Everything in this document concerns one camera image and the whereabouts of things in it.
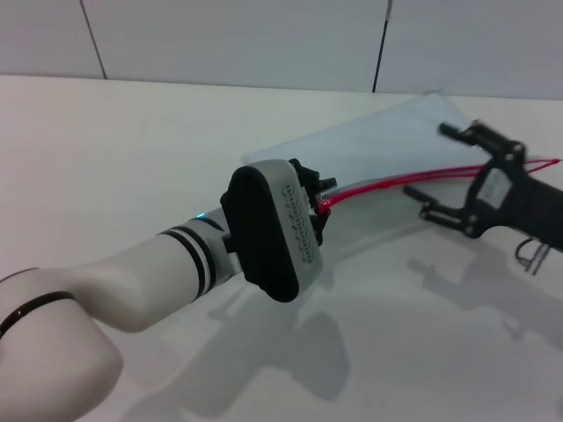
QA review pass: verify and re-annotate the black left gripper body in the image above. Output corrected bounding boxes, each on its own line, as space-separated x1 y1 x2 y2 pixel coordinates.
288 157 322 208

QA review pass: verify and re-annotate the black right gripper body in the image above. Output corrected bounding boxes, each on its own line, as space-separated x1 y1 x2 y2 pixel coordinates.
463 159 563 256

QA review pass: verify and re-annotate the clear document bag red zip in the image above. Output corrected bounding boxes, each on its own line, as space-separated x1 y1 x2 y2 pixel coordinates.
239 90 563 265

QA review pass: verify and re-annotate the grey black wrist camera housing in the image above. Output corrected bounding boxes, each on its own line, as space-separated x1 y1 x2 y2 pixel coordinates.
219 158 325 304

